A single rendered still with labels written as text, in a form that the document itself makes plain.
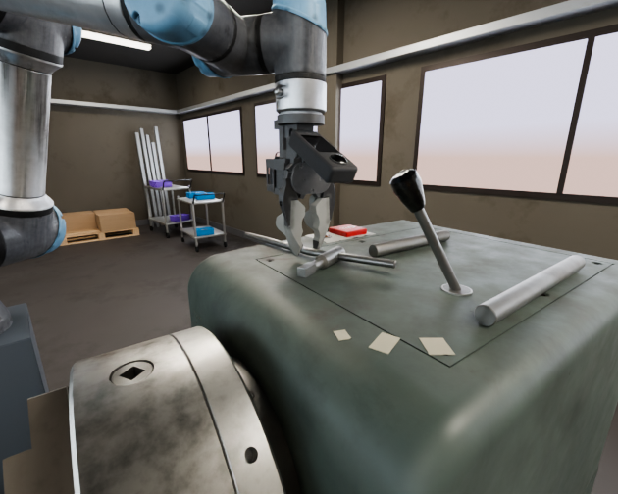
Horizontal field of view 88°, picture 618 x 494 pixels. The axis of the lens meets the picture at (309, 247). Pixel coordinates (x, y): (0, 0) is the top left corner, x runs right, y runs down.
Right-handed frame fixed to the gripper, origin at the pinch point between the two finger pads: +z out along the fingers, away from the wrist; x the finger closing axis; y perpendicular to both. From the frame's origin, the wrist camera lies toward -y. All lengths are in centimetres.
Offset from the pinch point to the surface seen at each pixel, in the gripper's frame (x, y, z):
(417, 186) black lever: -0.2, -19.5, -11.0
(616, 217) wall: -260, 13, 25
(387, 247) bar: -11.8, -6.2, 0.6
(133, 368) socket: 27.5, -11.6, 4.2
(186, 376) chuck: 23.9, -15.5, 4.2
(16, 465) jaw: 37.3, -7.8, 12.2
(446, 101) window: -244, 137, -60
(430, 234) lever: -3.1, -19.6, -5.4
